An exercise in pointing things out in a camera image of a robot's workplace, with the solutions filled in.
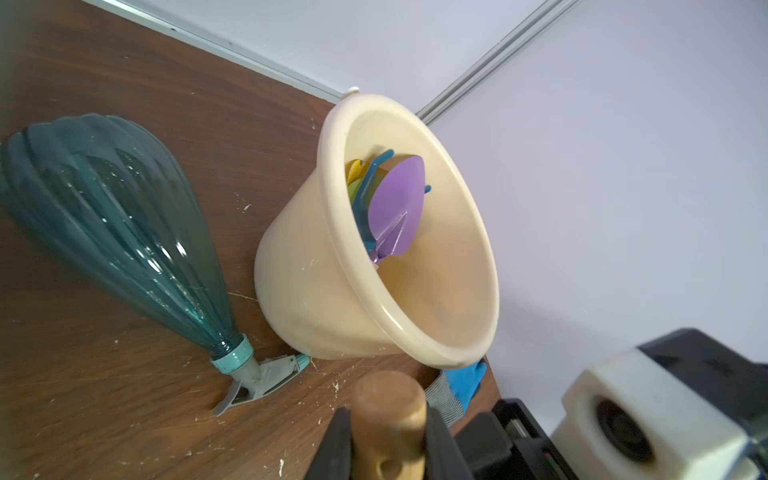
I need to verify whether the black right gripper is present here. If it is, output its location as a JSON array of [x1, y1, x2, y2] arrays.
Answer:
[[456, 329, 767, 479]]

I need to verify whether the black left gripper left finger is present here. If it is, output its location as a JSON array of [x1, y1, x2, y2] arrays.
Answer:
[[304, 407, 352, 480]]

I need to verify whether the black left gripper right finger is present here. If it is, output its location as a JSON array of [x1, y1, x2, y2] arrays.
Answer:
[[424, 407, 474, 480]]

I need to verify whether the green rake wooden handle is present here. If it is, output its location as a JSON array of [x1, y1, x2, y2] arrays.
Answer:
[[350, 371, 427, 479]]

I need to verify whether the cream plastic bucket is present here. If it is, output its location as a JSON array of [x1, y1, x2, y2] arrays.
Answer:
[[254, 93, 500, 369]]

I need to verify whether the purple trowel pink handle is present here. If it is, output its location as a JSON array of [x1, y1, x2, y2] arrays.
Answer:
[[368, 156, 426, 267]]

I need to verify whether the blue fork yellow handle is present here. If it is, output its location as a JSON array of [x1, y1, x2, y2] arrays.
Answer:
[[351, 150, 431, 257]]

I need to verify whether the yellow shovel yellow handle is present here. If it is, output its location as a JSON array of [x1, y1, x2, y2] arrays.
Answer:
[[346, 159, 368, 185]]

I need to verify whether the blue grey gardening glove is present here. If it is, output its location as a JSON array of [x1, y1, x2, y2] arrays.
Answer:
[[425, 359, 488, 427]]

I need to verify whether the teal spray bottle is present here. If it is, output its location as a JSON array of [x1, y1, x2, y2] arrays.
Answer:
[[1, 113, 310, 415]]

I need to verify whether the aluminium right corner post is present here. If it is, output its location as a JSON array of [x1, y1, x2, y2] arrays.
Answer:
[[416, 0, 579, 125]]

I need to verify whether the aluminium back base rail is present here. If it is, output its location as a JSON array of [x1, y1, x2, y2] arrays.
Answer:
[[85, 0, 344, 104]]

